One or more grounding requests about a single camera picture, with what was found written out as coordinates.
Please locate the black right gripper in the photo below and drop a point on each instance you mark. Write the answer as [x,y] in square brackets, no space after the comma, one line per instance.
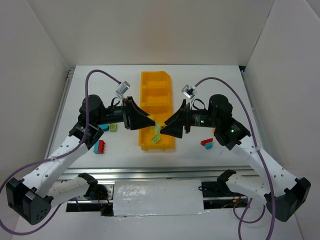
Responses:
[185,119]

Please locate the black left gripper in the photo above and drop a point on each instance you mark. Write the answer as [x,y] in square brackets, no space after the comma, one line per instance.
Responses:
[126,113]

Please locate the pale green lego brick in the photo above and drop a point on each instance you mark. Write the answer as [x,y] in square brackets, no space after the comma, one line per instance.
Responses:
[156,129]

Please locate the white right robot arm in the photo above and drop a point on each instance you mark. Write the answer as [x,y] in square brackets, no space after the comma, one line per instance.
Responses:
[279,190]

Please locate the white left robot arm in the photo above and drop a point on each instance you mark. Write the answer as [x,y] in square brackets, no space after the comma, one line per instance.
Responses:
[33,196]

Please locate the lime green lego brick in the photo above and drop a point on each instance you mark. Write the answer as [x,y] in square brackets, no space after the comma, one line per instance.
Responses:
[113,127]

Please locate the lime green lego in bin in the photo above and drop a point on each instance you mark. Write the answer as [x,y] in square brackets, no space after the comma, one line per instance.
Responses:
[155,139]

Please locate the teal rounded lego brick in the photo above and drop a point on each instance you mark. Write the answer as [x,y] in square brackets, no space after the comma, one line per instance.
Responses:
[104,127]

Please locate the red curved lego brick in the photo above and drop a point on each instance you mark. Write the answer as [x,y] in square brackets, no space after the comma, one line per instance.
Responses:
[204,142]

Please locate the teal small lego brick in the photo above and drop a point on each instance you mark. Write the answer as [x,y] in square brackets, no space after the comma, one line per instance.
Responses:
[208,145]

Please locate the yellow divided plastic bin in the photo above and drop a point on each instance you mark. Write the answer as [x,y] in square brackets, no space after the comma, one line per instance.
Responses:
[156,99]

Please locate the red studded lego brick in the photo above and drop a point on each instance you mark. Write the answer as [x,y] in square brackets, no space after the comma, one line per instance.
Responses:
[101,147]

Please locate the teal rectangular lego brick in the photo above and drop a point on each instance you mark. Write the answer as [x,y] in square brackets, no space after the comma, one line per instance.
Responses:
[96,148]

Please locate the white foil covered panel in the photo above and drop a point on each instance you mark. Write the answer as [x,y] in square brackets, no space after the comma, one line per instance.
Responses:
[157,198]

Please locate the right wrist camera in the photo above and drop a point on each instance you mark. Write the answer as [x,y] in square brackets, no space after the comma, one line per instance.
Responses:
[189,91]

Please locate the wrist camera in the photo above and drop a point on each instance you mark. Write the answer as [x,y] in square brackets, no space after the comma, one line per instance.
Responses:
[121,90]
[189,91]

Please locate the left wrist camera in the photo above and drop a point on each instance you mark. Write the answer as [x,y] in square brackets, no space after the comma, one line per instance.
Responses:
[121,90]

